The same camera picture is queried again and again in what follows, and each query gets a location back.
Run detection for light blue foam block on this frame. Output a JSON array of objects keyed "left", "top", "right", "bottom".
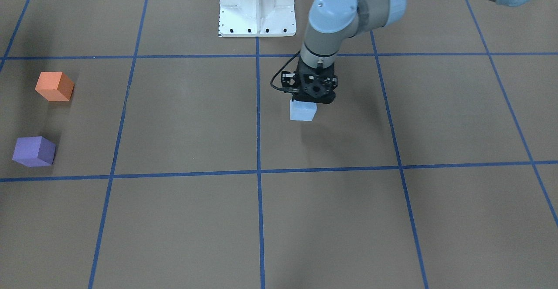
[{"left": 289, "top": 100, "right": 317, "bottom": 122}]

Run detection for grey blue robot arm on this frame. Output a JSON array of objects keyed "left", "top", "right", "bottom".
[{"left": 270, "top": 0, "right": 530, "bottom": 104}]

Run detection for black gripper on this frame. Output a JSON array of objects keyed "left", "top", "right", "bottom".
[{"left": 281, "top": 61, "right": 338, "bottom": 104}]

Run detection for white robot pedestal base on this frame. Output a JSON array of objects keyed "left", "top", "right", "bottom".
[{"left": 218, "top": 0, "right": 297, "bottom": 37}]

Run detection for orange foam block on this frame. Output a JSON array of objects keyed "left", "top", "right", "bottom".
[{"left": 34, "top": 72, "right": 75, "bottom": 102}]

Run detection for purple foam block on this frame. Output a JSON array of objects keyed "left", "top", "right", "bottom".
[{"left": 12, "top": 136, "right": 56, "bottom": 167}]

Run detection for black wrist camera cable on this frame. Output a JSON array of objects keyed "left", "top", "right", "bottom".
[{"left": 270, "top": 50, "right": 302, "bottom": 93}]

